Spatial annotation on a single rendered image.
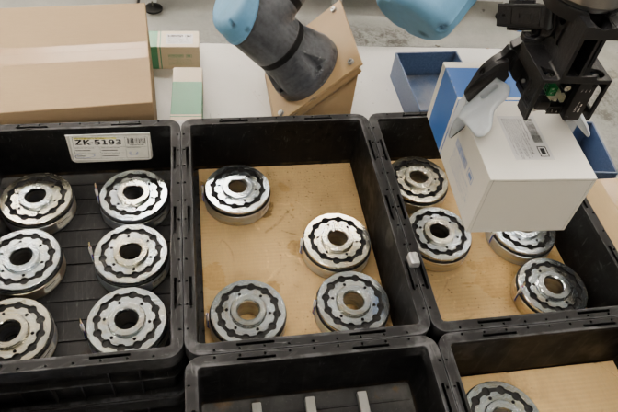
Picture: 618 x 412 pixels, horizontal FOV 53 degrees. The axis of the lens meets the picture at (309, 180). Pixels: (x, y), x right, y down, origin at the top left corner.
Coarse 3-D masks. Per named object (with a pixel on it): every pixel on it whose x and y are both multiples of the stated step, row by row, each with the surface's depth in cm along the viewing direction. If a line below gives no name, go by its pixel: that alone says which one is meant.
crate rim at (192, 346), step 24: (192, 120) 96; (216, 120) 96; (240, 120) 97; (264, 120) 97; (288, 120) 98; (312, 120) 99; (336, 120) 99; (360, 120) 100; (384, 192) 90; (192, 216) 83; (192, 240) 81; (192, 264) 78; (192, 288) 76; (408, 288) 79; (192, 312) 74; (192, 336) 72; (288, 336) 73; (312, 336) 73; (336, 336) 73; (360, 336) 74; (384, 336) 74; (408, 336) 75
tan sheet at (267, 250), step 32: (288, 192) 101; (320, 192) 102; (352, 192) 102; (224, 224) 96; (256, 224) 96; (288, 224) 97; (224, 256) 92; (256, 256) 92; (288, 256) 93; (288, 288) 89; (288, 320) 85
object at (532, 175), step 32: (448, 64) 77; (480, 64) 77; (448, 96) 75; (512, 96) 74; (448, 128) 75; (512, 128) 70; (544, 128) 70; (448, 160) 76; (480, 160) 66; (512, 160) 66; (544, 160) 66; (576, 160) 67; (480, 192) 66; (512, 192) 66; (544, 192) 66; (576, 192) 67; (480, 224) 69; (512, 224) 70; (544, 224) 71
